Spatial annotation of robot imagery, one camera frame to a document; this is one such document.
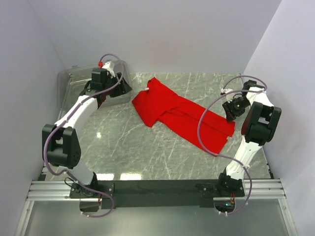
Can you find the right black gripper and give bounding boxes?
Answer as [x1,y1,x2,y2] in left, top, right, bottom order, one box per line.
[222,97,251,123]

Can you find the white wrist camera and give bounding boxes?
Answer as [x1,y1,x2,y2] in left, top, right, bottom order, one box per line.
[98,60,116,77]
[220,88,237,102]

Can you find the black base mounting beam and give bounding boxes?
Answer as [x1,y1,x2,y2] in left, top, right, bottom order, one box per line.
[69,179,246,211]

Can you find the aluminium extrusion frame rail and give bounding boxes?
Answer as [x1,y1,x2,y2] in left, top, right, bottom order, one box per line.
[26,179,286,202]

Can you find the clear plastic storage bin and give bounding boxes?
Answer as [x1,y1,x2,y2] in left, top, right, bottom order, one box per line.
[57,60,133,118]

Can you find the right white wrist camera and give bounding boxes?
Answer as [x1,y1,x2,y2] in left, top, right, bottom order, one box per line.
[220,88,237,102]

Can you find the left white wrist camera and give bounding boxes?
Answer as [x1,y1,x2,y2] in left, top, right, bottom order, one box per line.
[98,60,116,77]

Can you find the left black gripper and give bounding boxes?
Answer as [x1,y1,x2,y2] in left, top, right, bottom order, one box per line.
[103,72,132,98]

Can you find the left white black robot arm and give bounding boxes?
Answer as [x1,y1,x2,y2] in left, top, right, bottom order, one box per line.
[42,67,132,198]

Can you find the right aluminium side rail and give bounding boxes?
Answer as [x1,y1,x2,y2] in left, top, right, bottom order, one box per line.
[264,147,300,236]

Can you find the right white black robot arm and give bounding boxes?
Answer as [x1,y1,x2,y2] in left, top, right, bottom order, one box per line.
[216,76,282,197]

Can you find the red t shirt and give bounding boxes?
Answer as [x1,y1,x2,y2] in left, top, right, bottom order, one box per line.
[132,78,235,153]

